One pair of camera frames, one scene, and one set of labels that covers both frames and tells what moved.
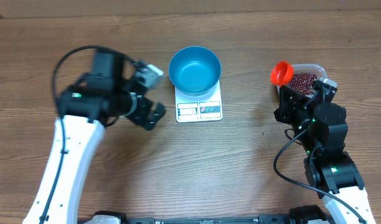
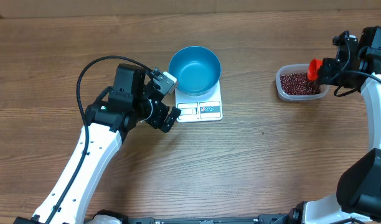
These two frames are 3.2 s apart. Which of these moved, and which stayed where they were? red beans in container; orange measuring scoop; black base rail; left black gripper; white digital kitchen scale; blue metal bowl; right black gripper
Moved: left black gripper; orange measuring scoop; right black gripper
Stayed: red beans in container; blue metal bowl; black base rail; white digital kitchen scale
